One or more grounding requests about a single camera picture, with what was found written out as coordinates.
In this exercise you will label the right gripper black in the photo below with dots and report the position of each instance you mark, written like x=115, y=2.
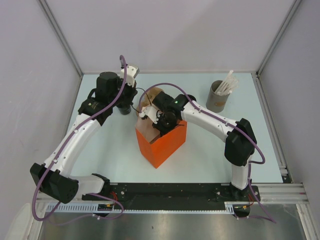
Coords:
x=159, y=126

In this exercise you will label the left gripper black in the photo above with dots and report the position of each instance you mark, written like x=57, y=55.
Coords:
x=132, y=92

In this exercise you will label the brown pulp cup carrier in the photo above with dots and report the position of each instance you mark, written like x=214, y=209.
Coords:
x=155, y=138
x=148, y=97

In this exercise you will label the orange paper bag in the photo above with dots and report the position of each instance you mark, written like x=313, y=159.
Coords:
x=158, y=152

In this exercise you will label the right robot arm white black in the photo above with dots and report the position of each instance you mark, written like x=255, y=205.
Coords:
x=238, y=136

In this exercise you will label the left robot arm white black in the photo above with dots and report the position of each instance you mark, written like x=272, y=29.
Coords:
x=53, y=177

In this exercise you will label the left black coffee cup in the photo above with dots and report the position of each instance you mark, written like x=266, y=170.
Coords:
x=124, y=110

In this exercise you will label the black coffee cup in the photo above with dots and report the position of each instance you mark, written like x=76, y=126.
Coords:
x=124, y=110
x=191, y=98

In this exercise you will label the middle black coffee cup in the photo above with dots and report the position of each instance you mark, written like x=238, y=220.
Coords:
x=191, y=98

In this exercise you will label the grey straw holder cup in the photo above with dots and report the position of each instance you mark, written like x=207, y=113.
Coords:
x=216, y=103

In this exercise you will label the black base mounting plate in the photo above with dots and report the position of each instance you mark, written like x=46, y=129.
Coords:
x=161, y=202

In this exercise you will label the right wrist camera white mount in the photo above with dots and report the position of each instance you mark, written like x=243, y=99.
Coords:
x=149, y=112

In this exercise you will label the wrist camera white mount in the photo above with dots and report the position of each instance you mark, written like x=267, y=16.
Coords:
x=149, y=112
x=131, y=72

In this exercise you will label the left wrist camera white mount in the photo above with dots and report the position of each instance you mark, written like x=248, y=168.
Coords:
x=131, y=72

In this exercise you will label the white slotted cable duct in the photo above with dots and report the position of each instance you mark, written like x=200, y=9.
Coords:
x=89, y=207

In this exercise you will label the aluminium frame rail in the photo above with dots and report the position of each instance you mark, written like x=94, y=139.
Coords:
x=282, y=192

